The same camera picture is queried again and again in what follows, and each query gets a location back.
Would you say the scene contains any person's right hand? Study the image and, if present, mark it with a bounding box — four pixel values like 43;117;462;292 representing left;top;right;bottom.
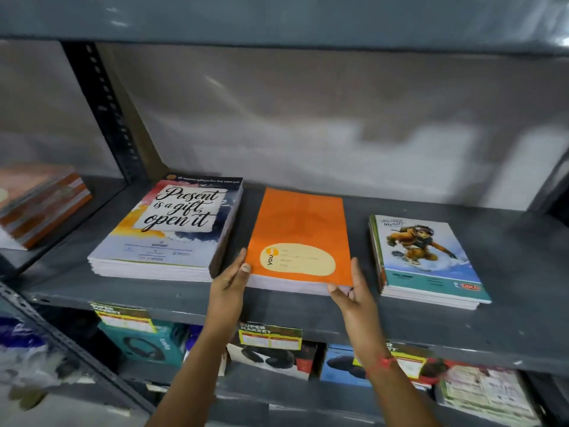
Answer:
327;258;395;370

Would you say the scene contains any person's left hand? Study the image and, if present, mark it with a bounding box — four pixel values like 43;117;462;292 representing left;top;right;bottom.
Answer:
203;248;252;337

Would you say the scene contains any orange notebook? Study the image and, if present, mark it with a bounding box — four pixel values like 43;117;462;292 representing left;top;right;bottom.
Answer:
245;187;354;297

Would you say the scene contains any person's right forearm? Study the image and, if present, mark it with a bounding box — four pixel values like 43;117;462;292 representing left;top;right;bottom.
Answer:
366;358;442;427

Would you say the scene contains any person's left forearm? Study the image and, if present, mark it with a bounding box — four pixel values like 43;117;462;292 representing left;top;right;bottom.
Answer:
146;326;233;427

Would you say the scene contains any yellow shelf price label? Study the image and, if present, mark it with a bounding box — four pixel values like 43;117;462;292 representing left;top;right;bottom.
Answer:
238;322;304;351
90;302;157;334
352;342;428;380

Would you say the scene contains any blue product box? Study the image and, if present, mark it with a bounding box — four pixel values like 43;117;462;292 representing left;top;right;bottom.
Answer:
319;344;373;388

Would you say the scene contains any red wrist thread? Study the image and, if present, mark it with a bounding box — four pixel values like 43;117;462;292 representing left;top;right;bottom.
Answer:
365;355;399;379

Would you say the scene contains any white headphone box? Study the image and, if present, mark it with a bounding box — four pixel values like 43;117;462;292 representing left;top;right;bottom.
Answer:
226;341;317;381

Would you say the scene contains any stack of script print notebooks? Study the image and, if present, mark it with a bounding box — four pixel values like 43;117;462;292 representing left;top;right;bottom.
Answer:
87;174;244;283

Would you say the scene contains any stack of cartoon cover notebooks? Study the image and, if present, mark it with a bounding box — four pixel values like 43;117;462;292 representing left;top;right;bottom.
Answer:
367;214;493;311

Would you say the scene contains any teal headphone box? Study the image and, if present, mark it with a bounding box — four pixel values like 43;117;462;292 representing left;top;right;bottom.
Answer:
97;320;188;369

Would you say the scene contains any gray metal shelf rack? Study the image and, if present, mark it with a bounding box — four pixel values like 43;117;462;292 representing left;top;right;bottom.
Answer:
0;0;569;427

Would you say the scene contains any clear packet of printed papers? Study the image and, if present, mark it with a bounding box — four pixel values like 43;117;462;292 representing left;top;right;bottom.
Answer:
435;364;542;427

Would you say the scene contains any black perforated shelf upright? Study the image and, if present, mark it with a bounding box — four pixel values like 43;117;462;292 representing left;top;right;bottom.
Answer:
62;42;148;183

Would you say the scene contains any stack of brown orange notebooks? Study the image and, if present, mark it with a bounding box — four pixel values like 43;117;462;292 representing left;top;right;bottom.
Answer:
0;163;93;252

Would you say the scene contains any white plastic bag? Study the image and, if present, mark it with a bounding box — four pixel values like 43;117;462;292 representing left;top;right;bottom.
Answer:
0;344;83;389

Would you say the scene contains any blue plastic bag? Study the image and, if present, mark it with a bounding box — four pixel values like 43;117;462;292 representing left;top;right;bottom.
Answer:
0;316;46;348

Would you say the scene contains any gray perforated shelf post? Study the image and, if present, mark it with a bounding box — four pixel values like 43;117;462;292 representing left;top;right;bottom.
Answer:
0;282;156;415

